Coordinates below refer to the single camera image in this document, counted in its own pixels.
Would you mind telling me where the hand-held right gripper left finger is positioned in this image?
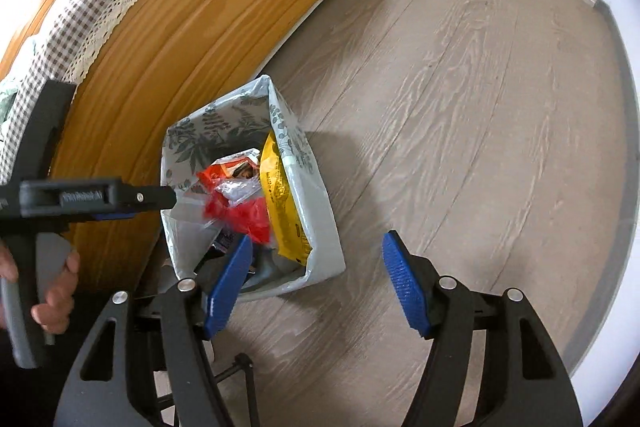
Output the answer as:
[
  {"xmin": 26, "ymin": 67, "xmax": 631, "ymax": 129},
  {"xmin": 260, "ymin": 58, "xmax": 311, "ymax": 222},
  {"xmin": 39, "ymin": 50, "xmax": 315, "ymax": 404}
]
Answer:
[{"xmin": 52, "ymin": 233, "xmax": 254, "ymax": 427}]

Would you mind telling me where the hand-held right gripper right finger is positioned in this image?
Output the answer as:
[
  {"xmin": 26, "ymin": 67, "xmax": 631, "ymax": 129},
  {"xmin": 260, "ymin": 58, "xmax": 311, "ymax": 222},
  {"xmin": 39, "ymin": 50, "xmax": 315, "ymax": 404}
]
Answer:
[{"xmin": 382, "ymin": 231, "xmax": 586, "ymax": 427}]

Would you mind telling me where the yellow snack packet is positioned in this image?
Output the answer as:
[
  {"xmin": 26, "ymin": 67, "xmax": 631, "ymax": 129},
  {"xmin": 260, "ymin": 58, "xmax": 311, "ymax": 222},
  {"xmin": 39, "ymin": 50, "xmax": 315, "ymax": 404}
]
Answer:
[{"xmin": 259, "ymin": 132, "xmax": 314, "ymax": 266}]

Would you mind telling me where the wooden bed frame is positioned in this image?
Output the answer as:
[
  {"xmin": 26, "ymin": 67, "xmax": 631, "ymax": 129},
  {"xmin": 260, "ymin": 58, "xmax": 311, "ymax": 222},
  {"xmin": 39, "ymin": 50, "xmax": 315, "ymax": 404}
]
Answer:
[{"xmin": 0, "ymin": 0, "xmax": 379, "ymax": 294}]

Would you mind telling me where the trash bin with leaf-print bag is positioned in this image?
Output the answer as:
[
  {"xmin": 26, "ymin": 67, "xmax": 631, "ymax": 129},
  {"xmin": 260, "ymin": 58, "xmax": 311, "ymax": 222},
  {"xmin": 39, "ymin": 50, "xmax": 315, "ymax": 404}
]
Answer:
[{"xmin": 160, "ymin": 75, "xmax": 347, "ymax": 304}]

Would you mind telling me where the orange snack wrapper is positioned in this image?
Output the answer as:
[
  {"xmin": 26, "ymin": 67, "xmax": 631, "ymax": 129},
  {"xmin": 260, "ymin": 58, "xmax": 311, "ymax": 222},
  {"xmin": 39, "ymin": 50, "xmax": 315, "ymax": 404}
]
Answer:
[{"xmin": 197, "ymin": 149, "xmax": 262, "ymax": 192}]

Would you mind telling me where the black metal stand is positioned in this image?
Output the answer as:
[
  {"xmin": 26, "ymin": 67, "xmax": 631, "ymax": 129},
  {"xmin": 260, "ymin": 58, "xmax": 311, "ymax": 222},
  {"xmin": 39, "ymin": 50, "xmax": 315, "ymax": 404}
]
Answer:
[{"xmin": 150, "ymin": 352, "xmax": 257, "ymax": 427}]

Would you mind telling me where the red plastic bag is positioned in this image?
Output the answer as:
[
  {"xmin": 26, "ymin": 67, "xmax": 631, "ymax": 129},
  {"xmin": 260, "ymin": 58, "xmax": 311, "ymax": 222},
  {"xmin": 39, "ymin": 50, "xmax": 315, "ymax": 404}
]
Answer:
[{"xmin": 205, "ymin": 194, "xmax": 274, "ymax": 246}]

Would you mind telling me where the person's left hand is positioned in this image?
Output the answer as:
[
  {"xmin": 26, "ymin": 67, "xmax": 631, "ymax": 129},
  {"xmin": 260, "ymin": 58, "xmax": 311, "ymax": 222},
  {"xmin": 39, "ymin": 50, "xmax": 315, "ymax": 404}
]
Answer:
[{"xmin": 0, "ymin": 239, "xmax": 82, "ymax": 336}]

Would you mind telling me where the crumpled silver wrapper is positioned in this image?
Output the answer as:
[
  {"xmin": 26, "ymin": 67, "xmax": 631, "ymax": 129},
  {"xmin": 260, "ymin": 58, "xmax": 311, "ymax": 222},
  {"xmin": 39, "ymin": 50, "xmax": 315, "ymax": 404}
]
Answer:
[{"xmin": 215, "ymin": 179, "xmax": 264, "ymax": 208}]

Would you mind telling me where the clear plastic bag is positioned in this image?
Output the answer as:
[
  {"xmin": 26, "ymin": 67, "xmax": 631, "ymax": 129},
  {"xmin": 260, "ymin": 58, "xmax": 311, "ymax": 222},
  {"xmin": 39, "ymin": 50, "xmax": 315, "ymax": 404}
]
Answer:
[{"xmin": 172, "ymin": 193, "xmax": 227, "ymax": 234}]

